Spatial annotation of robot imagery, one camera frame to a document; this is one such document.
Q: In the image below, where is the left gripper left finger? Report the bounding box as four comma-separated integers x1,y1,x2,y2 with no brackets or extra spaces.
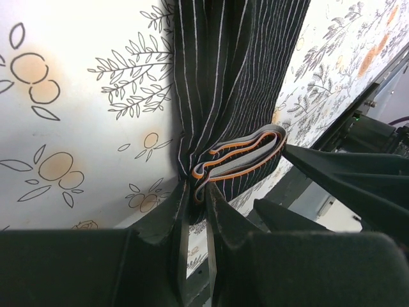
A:
1,181,190,306

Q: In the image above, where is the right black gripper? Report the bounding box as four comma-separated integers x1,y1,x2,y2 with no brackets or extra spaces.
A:
284,111,408,237

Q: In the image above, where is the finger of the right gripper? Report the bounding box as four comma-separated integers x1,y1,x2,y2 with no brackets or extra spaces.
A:
254,198,364,234

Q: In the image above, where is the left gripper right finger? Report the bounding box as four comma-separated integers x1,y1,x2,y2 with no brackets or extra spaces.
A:
205,184,408,306

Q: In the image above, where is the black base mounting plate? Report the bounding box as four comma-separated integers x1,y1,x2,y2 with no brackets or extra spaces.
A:
186,45,408,306

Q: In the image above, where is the black striped underwear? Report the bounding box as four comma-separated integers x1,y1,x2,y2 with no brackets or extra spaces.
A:
174,1,309,224

